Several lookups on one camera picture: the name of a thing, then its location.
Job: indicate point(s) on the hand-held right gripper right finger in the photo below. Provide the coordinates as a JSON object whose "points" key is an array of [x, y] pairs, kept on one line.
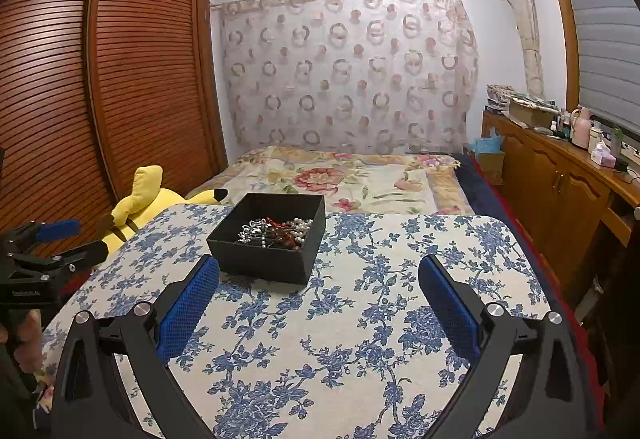
{"points": [[447, 304]]}

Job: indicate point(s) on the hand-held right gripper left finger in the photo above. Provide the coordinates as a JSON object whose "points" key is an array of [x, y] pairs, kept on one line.
{"points": [[192, 304]]}

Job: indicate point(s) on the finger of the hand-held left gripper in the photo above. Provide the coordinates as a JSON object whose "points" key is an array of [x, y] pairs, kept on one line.
{"points": [[57, 229], [85, 255]]}

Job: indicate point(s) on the black jewelry box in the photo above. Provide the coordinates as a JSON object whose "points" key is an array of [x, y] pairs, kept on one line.
{"points": [[265, 265]]}

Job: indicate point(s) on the person's left hand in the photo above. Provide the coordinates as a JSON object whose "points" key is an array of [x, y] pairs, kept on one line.
{"points": [[28, 339]]}

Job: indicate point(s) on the yellow plush toy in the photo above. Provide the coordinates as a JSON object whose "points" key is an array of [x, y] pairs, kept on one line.
{"points": [[145, 189]]}

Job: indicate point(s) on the dark blue blanket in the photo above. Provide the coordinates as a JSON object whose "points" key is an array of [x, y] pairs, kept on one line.
{"points": [[480, 194]]}

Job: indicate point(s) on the blue floral tablecloth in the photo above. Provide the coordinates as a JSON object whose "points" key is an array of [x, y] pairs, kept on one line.
{"points": [[325, 344]]}

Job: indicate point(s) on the brown wooden cabinet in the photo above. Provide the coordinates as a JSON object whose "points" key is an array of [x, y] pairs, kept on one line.
{"points": [[550, 189]]}

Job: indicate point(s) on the blue plastic bag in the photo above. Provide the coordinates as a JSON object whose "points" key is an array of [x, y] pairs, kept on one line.
{"points": [[487, 144]]}

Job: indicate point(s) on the floral bed quilt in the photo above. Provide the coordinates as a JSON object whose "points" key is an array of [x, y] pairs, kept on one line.
{"points": [[310, 179]]}

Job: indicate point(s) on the brown slatted wooden wardrobe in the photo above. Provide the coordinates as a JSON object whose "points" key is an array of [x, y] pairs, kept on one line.
{"points": [[125, 69]]}

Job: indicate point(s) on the cardboard box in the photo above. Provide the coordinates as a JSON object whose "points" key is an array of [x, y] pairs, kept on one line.
{"points": [[530, 115]]}

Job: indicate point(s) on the stack of books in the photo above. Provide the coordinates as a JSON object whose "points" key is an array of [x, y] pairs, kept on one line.
{"points": [[499, 98]]}

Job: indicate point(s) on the pink thermos jug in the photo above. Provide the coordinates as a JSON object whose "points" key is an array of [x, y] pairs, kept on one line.
{"points": [[580, 135]]}

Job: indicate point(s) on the pink tissue box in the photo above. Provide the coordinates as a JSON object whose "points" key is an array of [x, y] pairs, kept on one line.
{"points": [[604, 156]]}

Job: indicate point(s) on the green bottle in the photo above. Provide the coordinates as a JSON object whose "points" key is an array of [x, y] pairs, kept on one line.
{"points": [[617, 141]]}

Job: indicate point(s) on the beige lace curtain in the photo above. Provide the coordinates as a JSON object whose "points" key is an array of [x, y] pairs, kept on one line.
{"points": [[530, 44]]}

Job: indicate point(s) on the window with grey blind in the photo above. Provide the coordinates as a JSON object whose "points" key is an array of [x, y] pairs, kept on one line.
{"points": [[610, 44]]}

